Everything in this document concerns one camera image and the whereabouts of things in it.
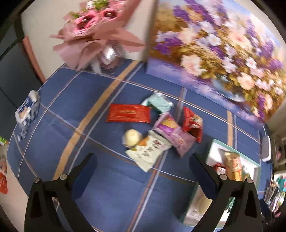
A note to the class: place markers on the white tray with green rim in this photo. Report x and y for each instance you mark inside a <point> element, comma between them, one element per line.
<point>218,202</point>

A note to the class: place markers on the blue white tissue pack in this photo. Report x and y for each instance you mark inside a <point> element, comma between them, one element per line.
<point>27,112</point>

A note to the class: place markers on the flower painting canvas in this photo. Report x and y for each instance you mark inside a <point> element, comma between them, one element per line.
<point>221,51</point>

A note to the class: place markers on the purple taro snack packet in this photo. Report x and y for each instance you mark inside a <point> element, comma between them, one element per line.
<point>170,130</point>

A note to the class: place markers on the small white cone pastry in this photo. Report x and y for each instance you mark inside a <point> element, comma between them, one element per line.
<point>131,138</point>

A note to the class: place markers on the pale green bean cake packet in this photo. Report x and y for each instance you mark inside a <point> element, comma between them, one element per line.
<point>148,150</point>

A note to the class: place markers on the beige egg roll snack packet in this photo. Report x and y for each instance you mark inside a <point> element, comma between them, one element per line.
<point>231,160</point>

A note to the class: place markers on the dark red milk biscuit packet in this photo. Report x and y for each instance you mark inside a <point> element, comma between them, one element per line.
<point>219,169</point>

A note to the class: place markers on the light green small snack packet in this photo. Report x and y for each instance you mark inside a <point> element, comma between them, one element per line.
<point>158,101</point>

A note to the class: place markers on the white rectangular device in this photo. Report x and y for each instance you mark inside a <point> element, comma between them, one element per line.
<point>266,149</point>

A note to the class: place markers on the pink wrapped flower bouquet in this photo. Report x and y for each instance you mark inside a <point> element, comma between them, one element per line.
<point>96,35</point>

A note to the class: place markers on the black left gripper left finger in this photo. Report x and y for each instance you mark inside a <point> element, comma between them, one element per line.
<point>41,214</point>

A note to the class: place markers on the red festive candy packet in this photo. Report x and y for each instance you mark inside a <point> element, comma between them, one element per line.
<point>193,124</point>

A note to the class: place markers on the blue plaid tablecloth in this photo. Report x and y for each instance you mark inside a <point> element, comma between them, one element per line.
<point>120,195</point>

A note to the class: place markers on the red wet wipe packet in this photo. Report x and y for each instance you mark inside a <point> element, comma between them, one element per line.
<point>129,113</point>

